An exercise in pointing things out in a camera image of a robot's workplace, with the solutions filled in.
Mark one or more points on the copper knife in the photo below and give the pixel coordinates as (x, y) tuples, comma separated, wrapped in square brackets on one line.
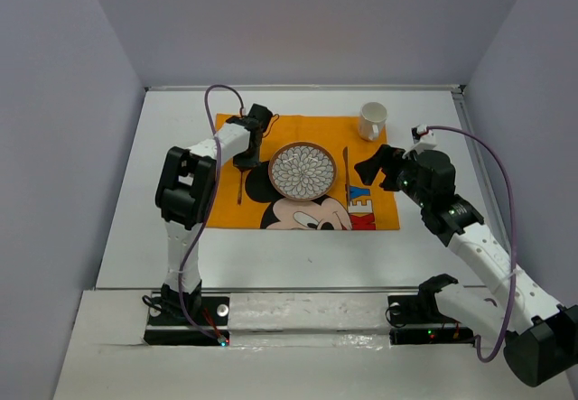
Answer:
[(345, 156)]

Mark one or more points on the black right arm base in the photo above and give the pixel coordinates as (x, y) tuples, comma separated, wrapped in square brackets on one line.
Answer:
[(414, 319)]

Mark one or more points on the orange cartoon cloth placemat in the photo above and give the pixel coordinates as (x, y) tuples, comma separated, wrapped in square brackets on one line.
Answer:
[(264, 207)]

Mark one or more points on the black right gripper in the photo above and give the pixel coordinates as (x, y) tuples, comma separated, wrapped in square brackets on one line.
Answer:
[(368, 169)]

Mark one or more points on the white ceramic mug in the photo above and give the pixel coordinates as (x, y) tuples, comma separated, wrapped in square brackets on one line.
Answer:
[(372, 120)]

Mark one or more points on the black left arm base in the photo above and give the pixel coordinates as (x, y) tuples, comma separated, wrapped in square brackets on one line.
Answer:
[(167, 326)]

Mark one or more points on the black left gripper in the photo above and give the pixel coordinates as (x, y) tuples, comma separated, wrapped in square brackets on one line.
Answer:
[(242, 163)]

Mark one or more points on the patterned ceramic plate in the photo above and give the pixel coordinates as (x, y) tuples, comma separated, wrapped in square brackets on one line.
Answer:
[(302, 171)]

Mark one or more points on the copper fork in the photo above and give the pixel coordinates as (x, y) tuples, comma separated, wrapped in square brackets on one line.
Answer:
[(240, 188)]

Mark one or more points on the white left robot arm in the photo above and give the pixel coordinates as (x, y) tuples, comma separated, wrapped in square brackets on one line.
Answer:
[(185, 190)]

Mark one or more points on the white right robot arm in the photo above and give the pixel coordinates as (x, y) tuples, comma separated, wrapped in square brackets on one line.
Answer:
[(536, 333)]

